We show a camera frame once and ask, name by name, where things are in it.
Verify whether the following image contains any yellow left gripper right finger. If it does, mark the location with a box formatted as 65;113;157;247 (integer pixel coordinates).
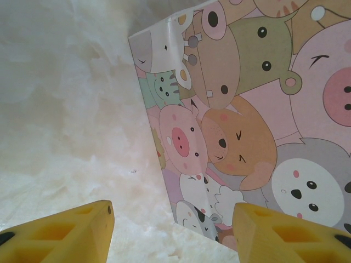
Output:
232;202;351;263

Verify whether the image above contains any cartoon animal paper bag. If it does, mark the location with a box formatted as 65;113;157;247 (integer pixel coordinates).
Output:
128;0;351;251

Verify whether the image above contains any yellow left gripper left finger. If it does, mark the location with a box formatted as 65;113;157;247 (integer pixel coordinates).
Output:
0;200;115;263

